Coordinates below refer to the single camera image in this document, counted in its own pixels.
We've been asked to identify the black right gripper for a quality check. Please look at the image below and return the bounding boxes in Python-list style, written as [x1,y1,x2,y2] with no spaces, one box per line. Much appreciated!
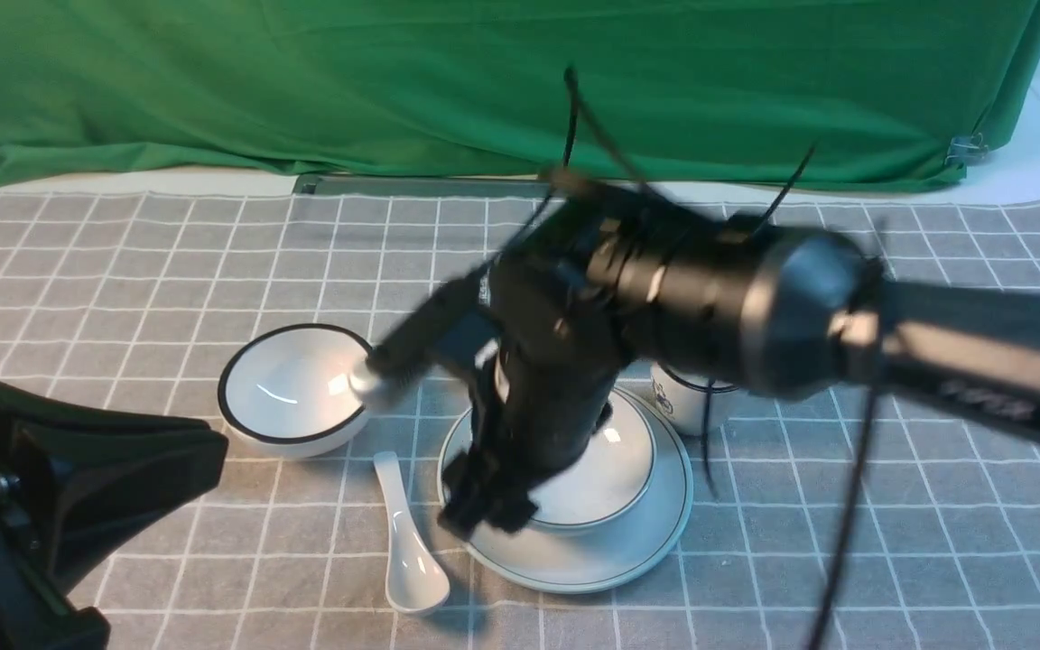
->
[438,203,638,542]

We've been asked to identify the plain white ceramic spoon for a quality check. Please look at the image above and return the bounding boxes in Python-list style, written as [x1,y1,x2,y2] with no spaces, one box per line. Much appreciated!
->
[373,451,450,617]

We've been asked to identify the shallow pale green bowl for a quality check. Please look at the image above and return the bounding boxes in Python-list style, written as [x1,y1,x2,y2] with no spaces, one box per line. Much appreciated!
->
[528,388,657,536]

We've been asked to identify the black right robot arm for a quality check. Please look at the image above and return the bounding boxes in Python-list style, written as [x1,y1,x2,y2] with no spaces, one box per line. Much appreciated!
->
[439,190,1040,540]

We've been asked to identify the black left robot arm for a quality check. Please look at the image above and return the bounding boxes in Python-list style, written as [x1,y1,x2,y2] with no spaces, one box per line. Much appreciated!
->
[0,380,228,649]

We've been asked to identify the large pale green plate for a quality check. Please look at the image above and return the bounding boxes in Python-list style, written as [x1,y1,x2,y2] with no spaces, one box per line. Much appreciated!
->
[465,387,694,595]

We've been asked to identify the black rimmed white bowl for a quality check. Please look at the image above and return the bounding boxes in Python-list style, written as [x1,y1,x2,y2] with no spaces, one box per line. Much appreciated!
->
[218,322,371,460]

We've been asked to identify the black rimmed white cup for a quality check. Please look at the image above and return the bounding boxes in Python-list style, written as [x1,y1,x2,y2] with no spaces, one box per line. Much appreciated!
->
[651,365,742,439]

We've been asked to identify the green backdrop cloth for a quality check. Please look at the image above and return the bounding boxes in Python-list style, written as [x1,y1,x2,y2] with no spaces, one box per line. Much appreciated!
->
[0,1,1040,192]

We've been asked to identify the metal clip on backdrop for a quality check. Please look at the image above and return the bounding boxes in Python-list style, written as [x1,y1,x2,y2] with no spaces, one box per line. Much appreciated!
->
[945,133,990,166]

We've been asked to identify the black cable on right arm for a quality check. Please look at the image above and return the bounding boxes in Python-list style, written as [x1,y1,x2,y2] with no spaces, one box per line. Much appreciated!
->
[804,352,887,650]

